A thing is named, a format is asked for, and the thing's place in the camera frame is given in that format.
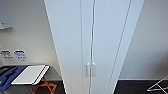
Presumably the white wardrobe door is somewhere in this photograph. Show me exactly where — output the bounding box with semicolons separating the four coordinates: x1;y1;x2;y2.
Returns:
90;0;144;94
44;0;94;94

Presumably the white door handle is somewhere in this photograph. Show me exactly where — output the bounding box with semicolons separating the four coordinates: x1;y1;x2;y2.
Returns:
85;62;91;78
91;62;97;78

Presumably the white wardrobe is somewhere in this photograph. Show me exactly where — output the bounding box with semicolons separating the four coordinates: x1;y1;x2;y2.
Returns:
43;0;145;94

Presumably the orange folding stand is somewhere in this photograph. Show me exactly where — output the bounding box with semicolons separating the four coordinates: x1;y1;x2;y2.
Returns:
28;77;58;94

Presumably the white flat board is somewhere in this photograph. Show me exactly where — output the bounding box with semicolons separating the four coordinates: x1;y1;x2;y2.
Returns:
10;64;50;86

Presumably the grey whiteboard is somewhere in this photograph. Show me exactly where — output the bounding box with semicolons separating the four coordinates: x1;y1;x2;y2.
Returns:
0;0;14;30

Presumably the wall socket with blue label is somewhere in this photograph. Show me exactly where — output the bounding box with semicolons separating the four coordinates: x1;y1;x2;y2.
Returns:
13;49;28;62

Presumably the white wall socket plate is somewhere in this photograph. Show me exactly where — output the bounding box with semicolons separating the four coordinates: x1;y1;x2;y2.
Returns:
0;49;14;62

